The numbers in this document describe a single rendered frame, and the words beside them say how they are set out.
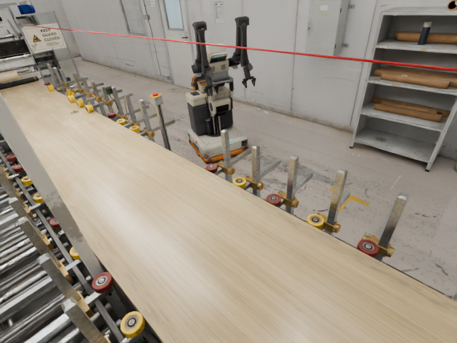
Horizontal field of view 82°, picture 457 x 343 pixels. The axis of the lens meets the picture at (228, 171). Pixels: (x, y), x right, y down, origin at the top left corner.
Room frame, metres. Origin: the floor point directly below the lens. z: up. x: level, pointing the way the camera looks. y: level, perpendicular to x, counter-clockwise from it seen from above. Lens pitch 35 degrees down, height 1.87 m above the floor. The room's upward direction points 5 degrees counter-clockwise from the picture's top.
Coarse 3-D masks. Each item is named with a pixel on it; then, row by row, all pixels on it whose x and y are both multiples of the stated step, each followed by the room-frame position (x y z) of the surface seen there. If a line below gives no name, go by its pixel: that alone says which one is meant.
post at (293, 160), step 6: (294, 156) 1.12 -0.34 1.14; (294, 162) 1.10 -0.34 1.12; (288, 168) 1.12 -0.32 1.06; (294, 168) 1.10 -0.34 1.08; (288, 174) 1.12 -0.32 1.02; (294, 174) 1.11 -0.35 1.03; (288, 180) 1.12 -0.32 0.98; (294, 180) 1.11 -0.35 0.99; (288, 186) 1.12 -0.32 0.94; (294, 186) 1.11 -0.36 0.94; (288, 192) 1.11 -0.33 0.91; (294, 192) 1.12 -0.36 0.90; (288, 198) 1.11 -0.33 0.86; (288, 210) 1.11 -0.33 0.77
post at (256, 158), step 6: (252, 150) 1.30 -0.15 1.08; (258, 150) 1.29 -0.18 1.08; (252, 156) 1.30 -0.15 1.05; (258, 156) 1.29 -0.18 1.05; (252, 162) 1.30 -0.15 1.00; (258, 162) 1.29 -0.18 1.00; (252, 168) 1.30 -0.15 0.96; (258, 168) 1.29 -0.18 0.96; (252, 174) 1.30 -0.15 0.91; (258, 174) 1.29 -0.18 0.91; (252, 180) 1.30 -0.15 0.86; (258, 180) 1.29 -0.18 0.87; (258, 192) 1.29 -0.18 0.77
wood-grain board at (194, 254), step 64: (64, 128) 2.30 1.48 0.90; (64, 192) 1.31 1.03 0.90; (128, 192) 1.25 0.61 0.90; (192, 192) 1.20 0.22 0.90; (128, 256) 0.78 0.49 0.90; (192, 256) 0.75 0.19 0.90; (256, 256) 0.72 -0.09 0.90; (320, 256) 0.69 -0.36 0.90; (192, 320) 0.47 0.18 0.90; (256, 320) 0.45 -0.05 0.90; (320, 320) 0.43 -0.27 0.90; (384, 320) 0.41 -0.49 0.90; (448, 320) 0.40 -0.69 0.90
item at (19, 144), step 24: (0, 96) 0.76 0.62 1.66; (0, 120) 0.74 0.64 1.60; (24, 144) 0.75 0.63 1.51; (24, 168) 0.73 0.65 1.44; (48, 192) 0.74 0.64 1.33; (72, 216) 0.76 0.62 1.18; (72, 240) 0.73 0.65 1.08; (96, 264) 0.75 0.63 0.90; (120, 312) 0.74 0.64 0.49; (144, 336) 0.82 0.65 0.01
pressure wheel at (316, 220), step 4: (308, 216) 0.92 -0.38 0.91; (312, 216) 0.92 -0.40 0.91; (316, 216) 0.91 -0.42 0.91; (320, 216) 0.91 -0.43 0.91; (308, 220) 0.89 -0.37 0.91; (312, 220) 0.89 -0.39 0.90; (316, 220) 0.88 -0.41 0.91; (320, 220) 0.88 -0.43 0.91; (312, 224) 0.86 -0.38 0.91; (316, 224) 0.86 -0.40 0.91; (320, 224) 0.86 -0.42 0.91; (320, 228) 0.86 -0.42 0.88
